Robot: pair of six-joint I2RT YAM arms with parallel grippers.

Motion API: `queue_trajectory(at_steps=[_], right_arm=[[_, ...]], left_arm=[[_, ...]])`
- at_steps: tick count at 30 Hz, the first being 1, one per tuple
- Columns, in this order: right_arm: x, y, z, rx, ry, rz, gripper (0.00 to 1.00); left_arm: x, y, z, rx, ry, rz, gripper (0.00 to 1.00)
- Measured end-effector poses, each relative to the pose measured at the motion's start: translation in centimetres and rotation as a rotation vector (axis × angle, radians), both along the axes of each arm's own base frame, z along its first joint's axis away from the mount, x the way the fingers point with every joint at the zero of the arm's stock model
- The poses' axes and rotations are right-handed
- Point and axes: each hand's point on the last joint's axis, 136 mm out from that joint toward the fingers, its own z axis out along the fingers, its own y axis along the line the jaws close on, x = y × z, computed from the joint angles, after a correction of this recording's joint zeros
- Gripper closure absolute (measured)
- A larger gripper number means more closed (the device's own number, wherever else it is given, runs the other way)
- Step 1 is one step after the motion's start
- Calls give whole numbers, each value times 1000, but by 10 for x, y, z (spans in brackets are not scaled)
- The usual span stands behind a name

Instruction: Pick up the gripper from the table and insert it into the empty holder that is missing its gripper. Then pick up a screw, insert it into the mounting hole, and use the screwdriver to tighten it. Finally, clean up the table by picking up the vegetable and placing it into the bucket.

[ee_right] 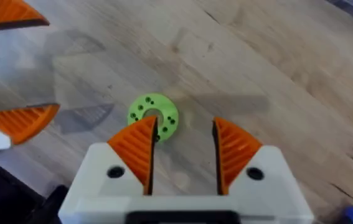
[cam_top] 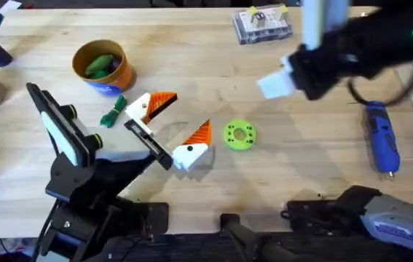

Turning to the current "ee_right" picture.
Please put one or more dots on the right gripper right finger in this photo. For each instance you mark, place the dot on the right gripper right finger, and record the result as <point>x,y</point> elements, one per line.
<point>244,168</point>

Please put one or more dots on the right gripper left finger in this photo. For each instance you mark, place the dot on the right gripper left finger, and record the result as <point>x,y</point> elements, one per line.
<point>126,168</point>

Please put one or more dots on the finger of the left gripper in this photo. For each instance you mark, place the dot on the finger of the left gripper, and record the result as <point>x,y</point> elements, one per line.
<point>5,14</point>
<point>14,126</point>

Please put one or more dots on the green disc with holes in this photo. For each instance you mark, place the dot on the green disc with holes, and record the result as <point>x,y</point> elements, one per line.
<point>168,109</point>

